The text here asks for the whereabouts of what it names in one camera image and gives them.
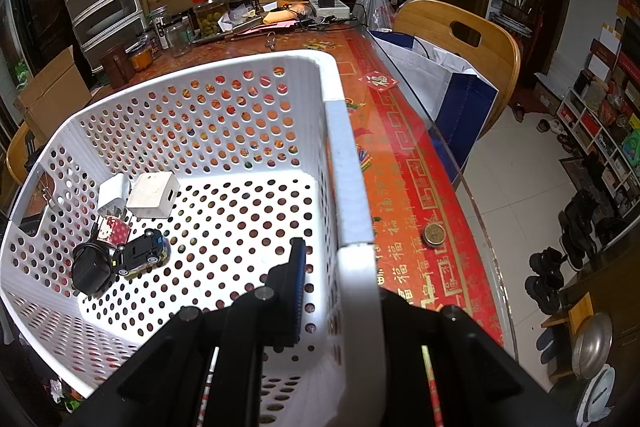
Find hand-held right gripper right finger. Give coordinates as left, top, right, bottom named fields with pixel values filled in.
left=360, top=287, right=553, bottom=427

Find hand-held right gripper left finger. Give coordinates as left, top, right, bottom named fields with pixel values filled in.
left=60, top=237, right=308, bottom=427

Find white perforated plastic basket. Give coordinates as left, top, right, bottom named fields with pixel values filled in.
left=0, top=49, right=383, bottom=427

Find black toy car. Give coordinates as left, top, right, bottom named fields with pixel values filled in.
left=111, top=228, right=171, bottom=278

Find large white square charger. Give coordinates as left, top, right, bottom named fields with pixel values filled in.
left=126, top=172, right=181, bottom=220

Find red polka dot cartoon charger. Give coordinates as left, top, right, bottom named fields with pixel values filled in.
left=97, top=214, right=132, bottom=250

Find black power adapter with cable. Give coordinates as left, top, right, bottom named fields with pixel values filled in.
left=70, top=241, right=113, bottom=298

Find round brass tin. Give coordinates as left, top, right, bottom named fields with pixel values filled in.
left=422, top=222, right=445, bottom=248

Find black shoes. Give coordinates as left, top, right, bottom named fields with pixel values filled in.
left=525, top=247, right=568, bottom=313
left=557, top=189, right=601, bottom=268

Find red printed tablecloth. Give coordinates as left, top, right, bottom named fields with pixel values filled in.
left=90, top=24, right=506, bottom=338

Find small wooden stool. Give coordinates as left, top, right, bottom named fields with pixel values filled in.
left=542, top=292, right=596, bottom=380

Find metal pot lid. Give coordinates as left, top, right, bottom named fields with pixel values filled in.
left=570, top=312, right=613, bottom=378

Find white and blue paper bag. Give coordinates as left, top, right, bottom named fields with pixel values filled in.
left=370, top=29, right=501, bottom=188

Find empty glass jar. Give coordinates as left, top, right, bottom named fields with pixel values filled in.
left=165, top=23, right=193, bottom=58

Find small jar with orange contents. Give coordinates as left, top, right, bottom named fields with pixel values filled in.
left=131, top=42, right=155, bottom=72

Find white power strip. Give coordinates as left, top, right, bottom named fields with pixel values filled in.
left=309, top=0, right=351, bottom=18

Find white cubby shelf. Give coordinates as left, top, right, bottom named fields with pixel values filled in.
left=555, top=22, right=640, bottom=208

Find brown mug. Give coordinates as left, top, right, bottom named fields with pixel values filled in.
left=98, top=44, right=136, bottom=88

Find red lidded pickle jar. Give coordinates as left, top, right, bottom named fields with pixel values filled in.
left=192, top=0, right=231, bottom=38

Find open cardboard box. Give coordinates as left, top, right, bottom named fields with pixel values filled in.
left=15, top=47, right=93, bottom=142

